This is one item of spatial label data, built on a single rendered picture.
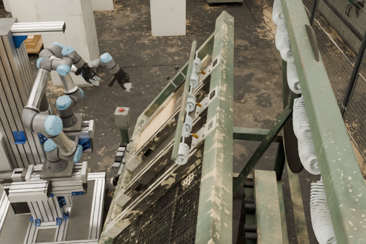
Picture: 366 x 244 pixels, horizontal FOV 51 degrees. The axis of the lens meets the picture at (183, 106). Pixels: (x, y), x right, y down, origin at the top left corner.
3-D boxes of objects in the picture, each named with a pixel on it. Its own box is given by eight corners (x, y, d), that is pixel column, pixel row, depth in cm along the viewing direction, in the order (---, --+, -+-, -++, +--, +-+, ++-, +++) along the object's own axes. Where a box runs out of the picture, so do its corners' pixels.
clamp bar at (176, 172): (116, 228, 258) (84, 212, 251) (232, 125, 194) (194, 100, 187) (112, 241, 250) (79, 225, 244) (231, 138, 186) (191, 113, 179)
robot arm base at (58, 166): (45, 173, 277) (42, 163, 271) (49, 158, 289) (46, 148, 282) (66, 172, 278) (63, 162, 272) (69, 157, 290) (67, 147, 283)
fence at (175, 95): (144, 130, 338) (140, 128, 337) (212, 56, 286) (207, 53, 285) (142, 134, 334) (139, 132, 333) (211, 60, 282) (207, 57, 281)
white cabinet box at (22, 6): (28, 16, 731) (18, -22, 687) (60, 15, 735) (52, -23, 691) (17, 36, 668) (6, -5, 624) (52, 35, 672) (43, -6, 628)
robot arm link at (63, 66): (53, 75, 248) (60, 62, 254) (69, 77, 246) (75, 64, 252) (48, 67, 241) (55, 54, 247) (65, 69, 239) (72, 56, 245)
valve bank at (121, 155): (120, 153, 359) (117, 134, 344) (135, 154, 357) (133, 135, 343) (105, 196, 319) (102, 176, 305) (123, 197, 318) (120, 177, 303)
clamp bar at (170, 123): (134, 164, 305) (108, 149, 298) (232, 63, 241) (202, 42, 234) (132, 173, 297) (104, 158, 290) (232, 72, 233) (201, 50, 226)
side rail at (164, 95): (154, 116, 359) (144, 109, 356) (231, 31, 299) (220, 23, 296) (153, 120, 355) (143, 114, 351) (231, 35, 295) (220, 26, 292)
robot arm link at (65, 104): (55, 115, 313) (52, 102, 305) (65, 105, 323) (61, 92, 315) (67, 118, 310) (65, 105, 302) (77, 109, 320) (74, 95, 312)
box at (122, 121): (119, 121, 368) (116, 106, 357) (130, 122, 367) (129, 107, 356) (115, 129, 359) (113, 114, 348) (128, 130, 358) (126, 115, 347)
